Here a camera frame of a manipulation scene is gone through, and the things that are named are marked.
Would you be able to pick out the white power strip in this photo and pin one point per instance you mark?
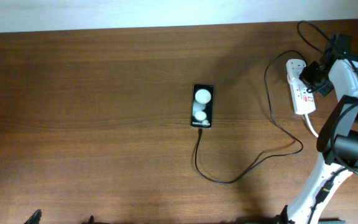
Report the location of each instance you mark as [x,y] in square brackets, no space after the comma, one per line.
[303,102]

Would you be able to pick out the black Galaxy flip phone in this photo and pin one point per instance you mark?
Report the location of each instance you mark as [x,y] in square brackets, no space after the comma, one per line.
[202,106]

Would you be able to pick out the white USB charger adapter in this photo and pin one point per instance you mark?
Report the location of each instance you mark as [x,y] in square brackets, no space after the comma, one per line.
[295,68]

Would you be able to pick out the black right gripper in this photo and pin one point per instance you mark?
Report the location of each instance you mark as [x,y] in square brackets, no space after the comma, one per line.
[321,89]

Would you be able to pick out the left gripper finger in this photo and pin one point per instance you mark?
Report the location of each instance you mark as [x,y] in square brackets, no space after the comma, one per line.
[91,220]
[34,218]

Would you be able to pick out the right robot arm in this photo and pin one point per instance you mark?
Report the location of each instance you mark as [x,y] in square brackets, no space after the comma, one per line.
[337,141]

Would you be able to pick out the black base bar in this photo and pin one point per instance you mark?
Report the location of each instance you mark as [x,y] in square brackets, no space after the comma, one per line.
[331,221]

